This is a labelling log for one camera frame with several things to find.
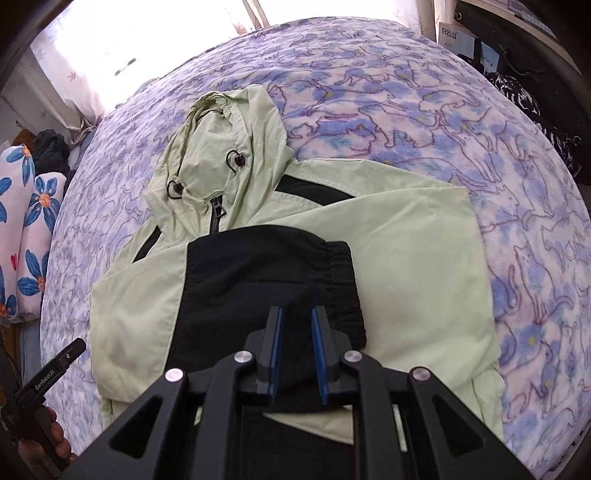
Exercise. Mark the white cardboard box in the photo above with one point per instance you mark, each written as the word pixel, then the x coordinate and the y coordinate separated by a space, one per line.
pixel 455 39

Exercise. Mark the purple cat-print blanket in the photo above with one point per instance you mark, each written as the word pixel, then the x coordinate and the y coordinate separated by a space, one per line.
pixel 392 92

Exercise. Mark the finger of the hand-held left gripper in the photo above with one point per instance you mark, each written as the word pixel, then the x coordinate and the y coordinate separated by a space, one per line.
pixel 74 351

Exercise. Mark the black white-patterned garment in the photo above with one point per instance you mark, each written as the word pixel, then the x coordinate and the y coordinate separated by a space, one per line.
pixel 521 101

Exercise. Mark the white blue-flower pillows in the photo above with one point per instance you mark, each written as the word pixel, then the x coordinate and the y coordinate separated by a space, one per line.
pixel 27 221

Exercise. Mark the person's left hand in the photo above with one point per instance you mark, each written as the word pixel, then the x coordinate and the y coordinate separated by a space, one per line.
pixel 60 434

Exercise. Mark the white leaf-print curtain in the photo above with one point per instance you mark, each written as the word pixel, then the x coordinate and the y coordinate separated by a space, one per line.
pixel 115 55

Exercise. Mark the dark clothes pile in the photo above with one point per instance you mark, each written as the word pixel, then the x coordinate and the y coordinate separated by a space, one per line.
pixel 51 147

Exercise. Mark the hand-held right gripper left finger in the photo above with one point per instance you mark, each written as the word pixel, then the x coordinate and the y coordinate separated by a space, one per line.
pixel 276 350

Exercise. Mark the green and black hooded jacket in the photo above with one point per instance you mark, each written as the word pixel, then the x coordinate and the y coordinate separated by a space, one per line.
pixel 415 240

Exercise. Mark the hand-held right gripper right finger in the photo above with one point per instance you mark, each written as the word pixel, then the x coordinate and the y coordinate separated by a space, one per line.
pixel 319 350

